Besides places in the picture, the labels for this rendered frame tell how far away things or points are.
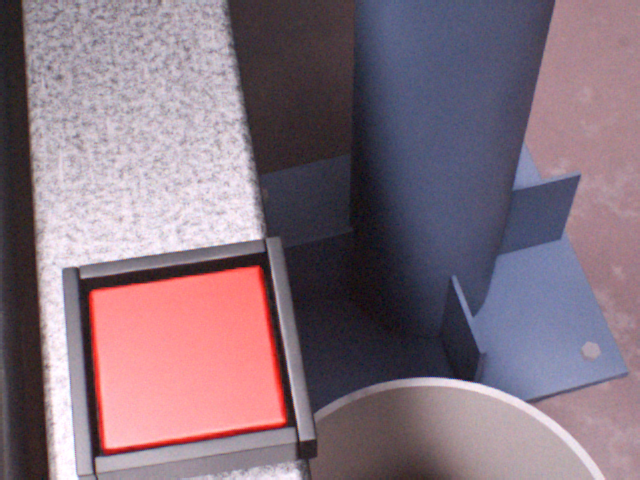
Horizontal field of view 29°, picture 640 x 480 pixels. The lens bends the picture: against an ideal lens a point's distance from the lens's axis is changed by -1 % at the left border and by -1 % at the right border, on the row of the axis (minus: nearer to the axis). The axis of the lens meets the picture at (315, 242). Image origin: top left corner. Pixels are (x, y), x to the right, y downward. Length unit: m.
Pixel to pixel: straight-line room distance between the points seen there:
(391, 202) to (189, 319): 0.81
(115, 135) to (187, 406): 0.12
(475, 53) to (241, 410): 0.65
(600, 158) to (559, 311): 0.24
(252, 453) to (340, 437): 0.67
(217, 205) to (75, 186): 0.05
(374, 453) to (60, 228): 0.70
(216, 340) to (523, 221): 1.06
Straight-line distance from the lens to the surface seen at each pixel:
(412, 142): 1.12
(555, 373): 1.44
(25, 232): 0.51
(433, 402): 1.05
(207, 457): 0.39
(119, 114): 0.48
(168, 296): 0.42
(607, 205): 1.58
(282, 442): 0.39
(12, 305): 0.45
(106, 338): 0.42
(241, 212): 0.45
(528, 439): 1.05
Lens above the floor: 1.29
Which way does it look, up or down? 59 degrees down
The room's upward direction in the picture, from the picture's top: 1 degrees counter-clockwise
